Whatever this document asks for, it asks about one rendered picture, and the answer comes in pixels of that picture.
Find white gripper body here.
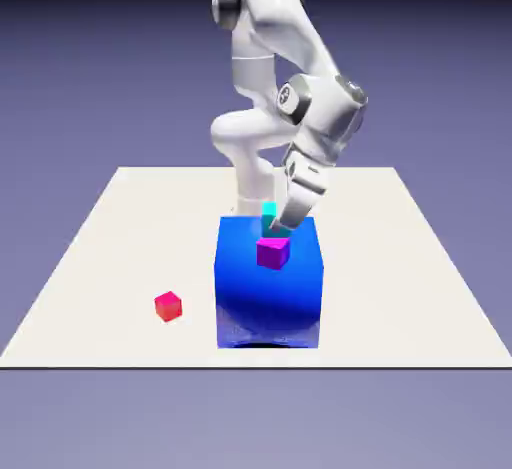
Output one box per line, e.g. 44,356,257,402
276,154,329,232

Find small cyan cube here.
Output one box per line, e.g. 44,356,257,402
260,201,292,240

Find small magenta cube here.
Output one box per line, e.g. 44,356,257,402
255,236,292,271

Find small red cube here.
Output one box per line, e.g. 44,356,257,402
153,290,184,324

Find large blue box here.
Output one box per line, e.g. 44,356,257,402
213,215,325,350

